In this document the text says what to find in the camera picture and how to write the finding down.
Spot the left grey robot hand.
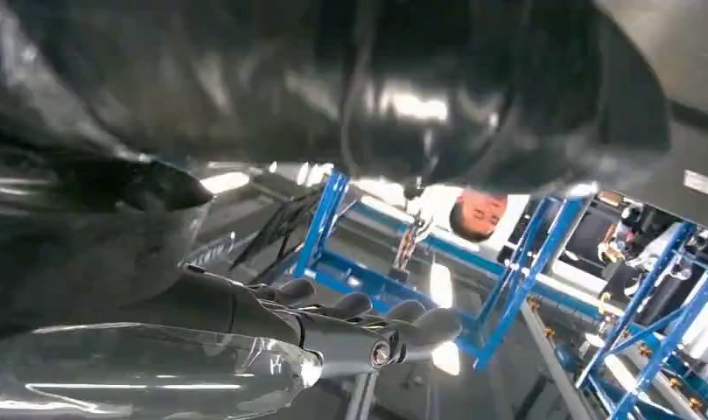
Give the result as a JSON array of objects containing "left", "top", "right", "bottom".
[{"left": 392, "top": 209, "right": 435, "bottom": 275}]

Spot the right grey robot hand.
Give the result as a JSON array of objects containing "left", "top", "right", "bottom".
[{"left": 0, "top": 0, "right": 670, "bottom": 420}]

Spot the person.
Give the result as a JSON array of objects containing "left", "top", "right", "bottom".
[{"left": 353, "top": 179, "right": 531, "bottom": 251}]

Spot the blue metal shelf rack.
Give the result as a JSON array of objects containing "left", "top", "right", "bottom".
[
  {"left": 292, "top": 171, "right": 595, "bottom": 372},
  {"left": 576, "top": 220, "right": 708, "bottom": 420}
]

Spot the grey metal beam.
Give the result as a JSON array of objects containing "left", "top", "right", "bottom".
[{"left": 518, "top": 301, "right": 599, "bottom": 420}]

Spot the grey panel with white label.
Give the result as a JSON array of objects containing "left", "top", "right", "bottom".
[{"left": 593, "top": 0, "right": 708, "bottom": 235}]

